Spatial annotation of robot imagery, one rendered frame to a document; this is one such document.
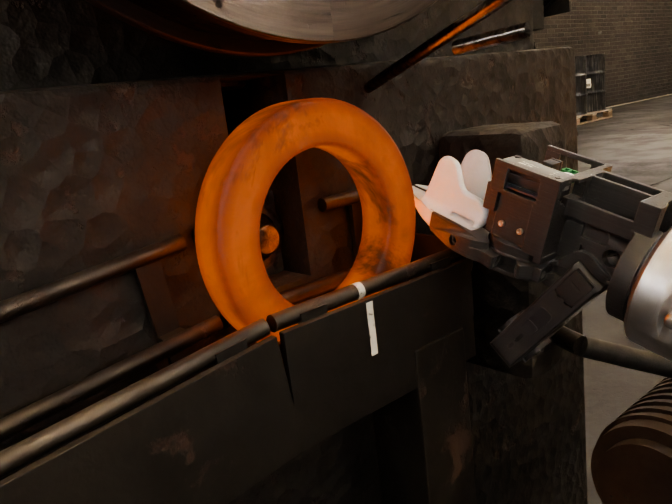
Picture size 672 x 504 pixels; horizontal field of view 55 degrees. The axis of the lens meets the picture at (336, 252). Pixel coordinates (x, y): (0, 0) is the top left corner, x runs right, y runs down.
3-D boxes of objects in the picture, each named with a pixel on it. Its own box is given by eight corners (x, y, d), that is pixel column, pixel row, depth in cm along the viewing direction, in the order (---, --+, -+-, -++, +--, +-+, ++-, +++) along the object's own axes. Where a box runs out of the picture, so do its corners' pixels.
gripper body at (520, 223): (544, 141, 50) (702, 193, 42) (520, 240, 54) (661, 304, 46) (485, 156, 45) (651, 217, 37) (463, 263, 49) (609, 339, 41)
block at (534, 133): (445, 360, 68) (426, 133, 63) (490, 336, 73) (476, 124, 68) (534, 386, 60) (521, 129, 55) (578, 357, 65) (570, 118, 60)
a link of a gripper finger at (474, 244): (457, 201, 53) (548, 241, 48) (454, 220, 54) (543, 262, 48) (420, 212, 50) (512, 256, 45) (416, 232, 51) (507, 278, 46)
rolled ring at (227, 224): (405, 88, 50) (375, 92, 53) (197, 113, 39) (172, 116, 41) (425, 312, 54) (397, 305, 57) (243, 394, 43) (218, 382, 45)
